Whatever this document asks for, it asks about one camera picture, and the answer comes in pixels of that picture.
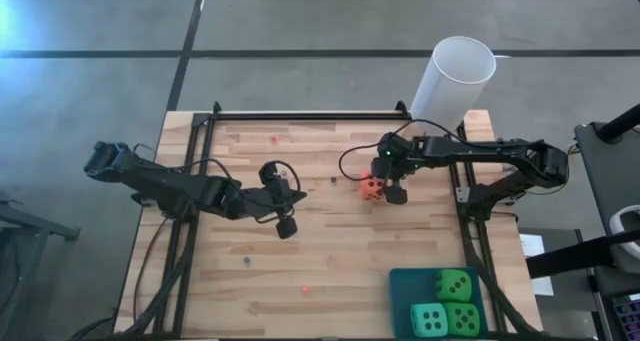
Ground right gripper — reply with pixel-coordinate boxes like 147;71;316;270
370;132;426;206

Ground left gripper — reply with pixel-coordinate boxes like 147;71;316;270
239;160;309;240

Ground large orange foam die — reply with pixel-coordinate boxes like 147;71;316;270
358;172;387;202

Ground large green foam die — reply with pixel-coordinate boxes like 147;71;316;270
443;301;482;338
434;268;474;303

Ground large teal foam die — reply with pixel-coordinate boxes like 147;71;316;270
409;302;450;339

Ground blue plastic bin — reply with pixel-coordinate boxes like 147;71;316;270
388;267;490;340

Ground white shade table lamp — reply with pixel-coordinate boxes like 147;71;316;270
409;35;498;137

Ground white paper sheet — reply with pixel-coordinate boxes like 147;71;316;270
518;233;555;297

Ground black cart bar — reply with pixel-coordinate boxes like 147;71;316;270
525;229;640;280

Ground black side cart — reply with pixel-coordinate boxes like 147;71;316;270
573;122;640;341

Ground black cart pole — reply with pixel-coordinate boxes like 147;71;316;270
597;103;640;144

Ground white rounded object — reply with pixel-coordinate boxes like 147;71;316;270
608;204;640;261

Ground backlit keyboard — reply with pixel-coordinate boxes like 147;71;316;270
612;294;640;341

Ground black aluminium table frame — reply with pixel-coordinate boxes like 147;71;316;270
152;100;506;337

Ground black cable bundle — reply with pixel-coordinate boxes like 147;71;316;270
459;220;544;340
69;220;201;341

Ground grey neighbouring table frame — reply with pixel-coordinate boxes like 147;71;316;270
0;198;81;332

